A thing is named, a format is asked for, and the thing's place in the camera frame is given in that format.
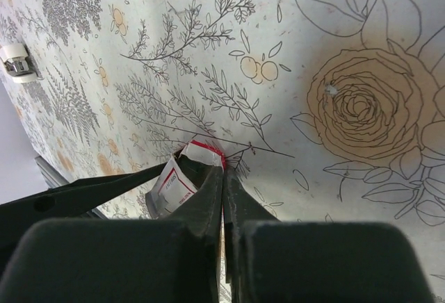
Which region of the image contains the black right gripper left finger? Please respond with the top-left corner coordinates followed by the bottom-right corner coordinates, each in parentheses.
top-left (1, 167), bottom-right (223, 302)

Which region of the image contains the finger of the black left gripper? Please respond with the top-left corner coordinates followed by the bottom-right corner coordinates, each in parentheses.
top-left (1, 163), bottom-right (165, 244)

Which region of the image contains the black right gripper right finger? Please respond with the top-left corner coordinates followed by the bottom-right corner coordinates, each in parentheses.
top-left (222, 170), bottom-right (434, 302)

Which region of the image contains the white stapler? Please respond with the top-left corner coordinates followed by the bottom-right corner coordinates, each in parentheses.
top-left (1, 43), bottom-right (38, 83)

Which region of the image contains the floral patterned table mat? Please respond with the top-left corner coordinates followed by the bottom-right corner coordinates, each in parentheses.
top-left (1, 0), bottom-right (444, 302)

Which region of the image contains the red white staples box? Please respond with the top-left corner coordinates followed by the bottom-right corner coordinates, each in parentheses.
top-left (145, 140), bottom-right (225, 219)

